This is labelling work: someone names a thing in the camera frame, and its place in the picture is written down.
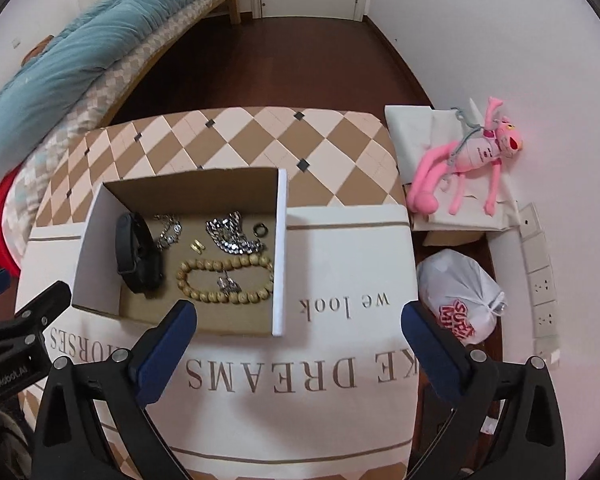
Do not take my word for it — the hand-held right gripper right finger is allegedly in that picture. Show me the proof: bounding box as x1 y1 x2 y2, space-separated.
401 301 567 480

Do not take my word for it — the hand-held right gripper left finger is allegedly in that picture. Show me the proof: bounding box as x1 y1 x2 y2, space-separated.
32 299 198 480

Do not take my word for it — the wooden bead bracelet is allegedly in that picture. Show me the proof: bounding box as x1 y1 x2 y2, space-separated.
176 253 275 306

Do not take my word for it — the black smart band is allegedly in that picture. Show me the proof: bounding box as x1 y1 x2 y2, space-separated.
116 211 163 295

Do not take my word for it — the white cardboard box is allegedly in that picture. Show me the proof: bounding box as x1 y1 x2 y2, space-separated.
71 167 287 337

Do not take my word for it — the thin silver necklace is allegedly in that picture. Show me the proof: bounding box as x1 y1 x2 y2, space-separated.
154 214 182 251

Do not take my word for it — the thick silver chain bracelet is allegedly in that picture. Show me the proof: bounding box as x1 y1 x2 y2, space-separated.
206 211 266 256

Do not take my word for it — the white plastic bag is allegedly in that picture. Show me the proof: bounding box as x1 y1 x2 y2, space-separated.
416 248 507 346

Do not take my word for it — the brown cardboard piece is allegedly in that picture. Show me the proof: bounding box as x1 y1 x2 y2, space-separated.
422 230 487 247

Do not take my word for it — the printed checkered tablecloth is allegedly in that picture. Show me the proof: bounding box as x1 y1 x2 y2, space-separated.
15 106 421 480

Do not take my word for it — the pink plush toy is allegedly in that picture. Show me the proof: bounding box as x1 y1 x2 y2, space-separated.
406 96 523 218

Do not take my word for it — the white cloth bag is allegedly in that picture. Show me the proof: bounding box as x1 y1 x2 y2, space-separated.
384 100 523 233

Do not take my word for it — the brown cushion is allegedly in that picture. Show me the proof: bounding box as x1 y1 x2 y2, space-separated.
22 35 54 67

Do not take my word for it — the blue quilt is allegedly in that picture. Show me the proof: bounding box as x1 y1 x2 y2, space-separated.
0 0 251 191

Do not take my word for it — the grey lanyard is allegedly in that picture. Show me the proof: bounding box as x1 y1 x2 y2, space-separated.
449 106 487 167

